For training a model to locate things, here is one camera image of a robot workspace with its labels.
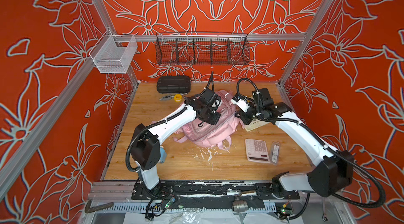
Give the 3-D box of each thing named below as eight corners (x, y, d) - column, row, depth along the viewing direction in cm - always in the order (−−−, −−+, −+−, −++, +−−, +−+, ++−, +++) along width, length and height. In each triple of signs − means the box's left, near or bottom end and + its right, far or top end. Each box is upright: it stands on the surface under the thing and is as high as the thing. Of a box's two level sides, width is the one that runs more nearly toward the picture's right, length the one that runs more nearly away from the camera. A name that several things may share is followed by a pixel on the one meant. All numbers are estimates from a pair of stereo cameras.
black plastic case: (157, 93, 115) (155, 88, 110) (160, 80, 124) (158, 75, 119) (190, 93, 115) (189, 87, 110) (191, 80, 124) (190, 74, 119)
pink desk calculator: (248, 162, 83) (249, 161, 81) (244, 140, 91) (245, 139, 89) (269, 162, 82) (270, 161, 81) (263, 140, 90) (264, 139, 89)
